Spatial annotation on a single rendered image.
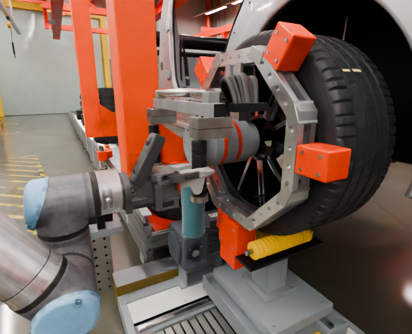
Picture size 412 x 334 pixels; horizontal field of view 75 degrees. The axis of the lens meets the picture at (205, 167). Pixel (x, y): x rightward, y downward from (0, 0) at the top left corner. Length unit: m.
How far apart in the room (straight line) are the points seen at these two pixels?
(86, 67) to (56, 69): 10.66
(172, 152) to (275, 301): 0.76
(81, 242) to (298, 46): 0.63
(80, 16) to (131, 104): 2.06
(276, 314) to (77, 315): 0.81
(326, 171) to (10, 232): 0.56
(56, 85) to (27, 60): 1.29
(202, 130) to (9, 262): 0.40
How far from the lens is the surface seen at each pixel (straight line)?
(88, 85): 3.09
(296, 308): 1.19
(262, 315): 1.13
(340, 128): 0.70
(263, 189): 0.95
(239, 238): 0.95
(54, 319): 0.47
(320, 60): 0.75
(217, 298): 1.30
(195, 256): 1.26
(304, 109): 0.68
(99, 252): 1.50
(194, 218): 0.99
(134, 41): 1.20
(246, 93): 0.64
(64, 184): 0.55
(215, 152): 0.78
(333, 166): 0.63
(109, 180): 0.55
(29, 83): 13.63
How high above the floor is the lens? 1.01
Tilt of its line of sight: 16 degrees down
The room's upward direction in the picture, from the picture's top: straight up
